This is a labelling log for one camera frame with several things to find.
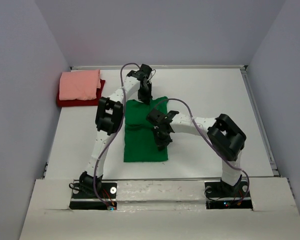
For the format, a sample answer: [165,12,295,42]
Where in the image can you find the green t-shirt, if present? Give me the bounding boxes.
[123,96,168,163]

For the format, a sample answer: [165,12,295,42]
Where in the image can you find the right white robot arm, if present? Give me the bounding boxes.
[146,109,247,196]

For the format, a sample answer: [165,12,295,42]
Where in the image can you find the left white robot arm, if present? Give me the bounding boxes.
[77,64,153,198]

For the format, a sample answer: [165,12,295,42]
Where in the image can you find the dark red folded t-shirt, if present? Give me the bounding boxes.
[56,79,106,108]

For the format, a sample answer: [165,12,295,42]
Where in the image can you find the pink folded t-shirt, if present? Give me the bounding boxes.
[59,69,101,101]

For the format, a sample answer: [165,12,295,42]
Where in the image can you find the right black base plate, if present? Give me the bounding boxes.
[204,181,253,210]

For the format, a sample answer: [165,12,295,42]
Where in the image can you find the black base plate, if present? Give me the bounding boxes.
[68,181,118,211]
[204,181,253,210]

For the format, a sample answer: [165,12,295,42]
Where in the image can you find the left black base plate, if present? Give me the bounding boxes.
[68,181,118,211]

